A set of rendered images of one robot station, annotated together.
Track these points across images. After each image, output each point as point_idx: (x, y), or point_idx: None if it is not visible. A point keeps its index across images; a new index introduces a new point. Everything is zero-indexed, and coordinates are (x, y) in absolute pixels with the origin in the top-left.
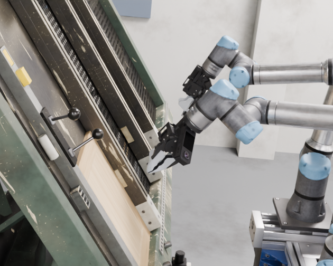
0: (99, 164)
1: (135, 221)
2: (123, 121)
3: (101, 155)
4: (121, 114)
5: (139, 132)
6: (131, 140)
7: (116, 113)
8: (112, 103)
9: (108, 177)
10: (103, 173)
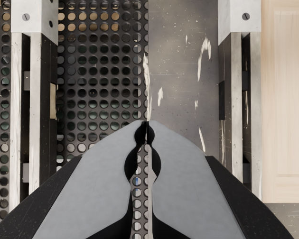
0: None
1: (288, 36)
2: (49, 130)
3: (267, 159)
4: (48, 144)
5: (38, 91)
6: (51, 86)
7: (52, 150)
8: (50, 174)
9: (290, 129)
10: None
